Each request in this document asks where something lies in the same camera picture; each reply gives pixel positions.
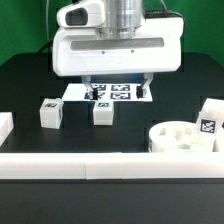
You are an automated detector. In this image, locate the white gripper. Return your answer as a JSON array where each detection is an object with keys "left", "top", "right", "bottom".
[{"left": 52, "top": 17, "right": 184, "bottom": 100}]

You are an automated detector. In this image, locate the white round stool seat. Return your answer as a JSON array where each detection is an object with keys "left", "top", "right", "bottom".
[{"left": 148, "top": 120, "right": 218, "bottom": 154}]

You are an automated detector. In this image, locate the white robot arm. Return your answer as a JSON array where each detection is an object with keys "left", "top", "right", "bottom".
[{"left": 52, "top": 0, "right": 184, "bottom": 99}]

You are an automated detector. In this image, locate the white fiducial marker sheet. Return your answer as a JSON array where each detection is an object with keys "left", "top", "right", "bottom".
[{"left": 62, "top": 83, "right": 153, "bottom": 102}]

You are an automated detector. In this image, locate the white front fence bar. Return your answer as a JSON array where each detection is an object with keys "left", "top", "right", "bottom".
[{"left": 0, "top": 152, "right": 224, "bottom": 180}]

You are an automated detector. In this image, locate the white left fence piece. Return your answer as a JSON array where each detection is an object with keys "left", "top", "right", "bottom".
[{"left": 0, "top": 112, "right": 14, "bottom": 147}]

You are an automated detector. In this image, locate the white fence piece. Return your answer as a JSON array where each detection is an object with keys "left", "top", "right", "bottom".
[
  {"left": 0, "top": 112, "right": 14, "bottom": 147},
  {"left": 214, "top": 133, "right": 224, "bottom": 153}
]

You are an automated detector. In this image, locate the white right fence piece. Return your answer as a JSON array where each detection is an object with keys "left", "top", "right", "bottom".
[{"left": 214, "top": 133, "right": 224, "bottom": 153}]

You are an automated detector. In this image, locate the black thick cable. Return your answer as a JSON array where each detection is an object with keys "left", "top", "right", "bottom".
[{"left": 37, "top": 42, "right": 54, "bottom": 54}]

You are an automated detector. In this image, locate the thin white cable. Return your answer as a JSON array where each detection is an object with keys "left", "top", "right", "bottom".
[{"left": 45, "top": 0, "right": 55, "bottom": 44}]

